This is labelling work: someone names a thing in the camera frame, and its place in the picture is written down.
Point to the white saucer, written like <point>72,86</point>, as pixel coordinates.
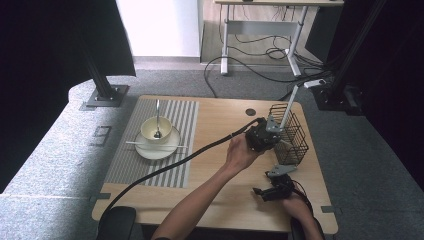
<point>156,153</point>

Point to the black curtain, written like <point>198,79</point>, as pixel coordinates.
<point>43,66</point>
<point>393,83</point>

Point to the black metal stand with plate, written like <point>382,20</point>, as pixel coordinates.
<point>106,95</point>

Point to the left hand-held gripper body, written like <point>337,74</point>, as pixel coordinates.
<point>261,138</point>

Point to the metal spoon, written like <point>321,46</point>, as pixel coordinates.
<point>157,113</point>

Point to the person's left hand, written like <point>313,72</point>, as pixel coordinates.
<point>240,155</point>

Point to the person's right hand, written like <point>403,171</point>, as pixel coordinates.
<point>298,206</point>

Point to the desk with white legs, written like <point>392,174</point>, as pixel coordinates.
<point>260,27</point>

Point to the grey striped placemat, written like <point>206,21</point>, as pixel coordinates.
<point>126,166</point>

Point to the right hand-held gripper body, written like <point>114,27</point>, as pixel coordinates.
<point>282,186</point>

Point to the cream bowl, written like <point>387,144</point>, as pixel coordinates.
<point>150,128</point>

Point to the white panel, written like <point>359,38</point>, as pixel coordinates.
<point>160,26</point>

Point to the dark round table grommet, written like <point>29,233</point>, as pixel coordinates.
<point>250,112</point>

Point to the grey floor socket cover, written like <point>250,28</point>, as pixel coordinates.
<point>101,135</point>

